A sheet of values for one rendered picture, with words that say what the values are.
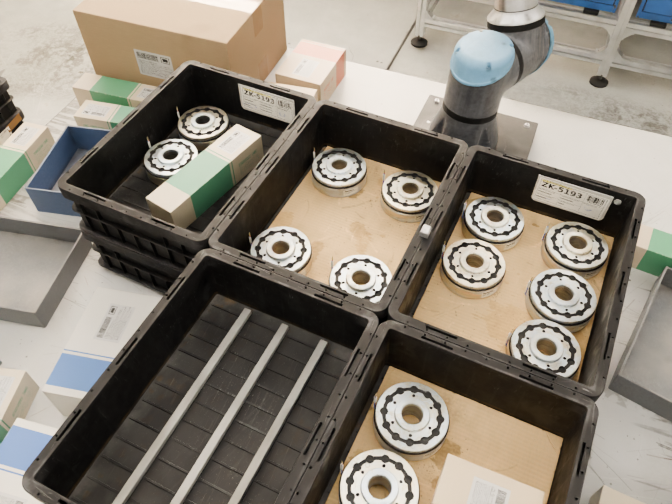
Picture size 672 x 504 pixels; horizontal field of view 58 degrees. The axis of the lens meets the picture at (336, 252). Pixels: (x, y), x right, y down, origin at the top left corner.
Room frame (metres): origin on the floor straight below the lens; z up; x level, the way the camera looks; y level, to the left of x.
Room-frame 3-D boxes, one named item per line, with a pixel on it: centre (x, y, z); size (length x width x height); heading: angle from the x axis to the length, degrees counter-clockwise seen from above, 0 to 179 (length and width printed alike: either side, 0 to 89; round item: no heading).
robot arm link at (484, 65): (1.05, -0.30, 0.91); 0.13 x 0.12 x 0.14; 135
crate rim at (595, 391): (0.57, -0.29, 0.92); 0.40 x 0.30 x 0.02; 154
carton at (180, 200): (0.81, 0.23, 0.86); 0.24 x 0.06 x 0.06; 144
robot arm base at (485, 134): (1.04, -0.28, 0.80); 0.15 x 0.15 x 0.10
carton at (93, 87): (1.22, 0.51, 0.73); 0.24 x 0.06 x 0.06; 72
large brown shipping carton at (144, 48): (1.39, 0.37, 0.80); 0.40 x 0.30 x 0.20; 69
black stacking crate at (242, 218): (0.71, -0.02, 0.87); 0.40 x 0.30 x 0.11; 154
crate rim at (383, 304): (0.71, -0.02, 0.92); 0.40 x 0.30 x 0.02; 154
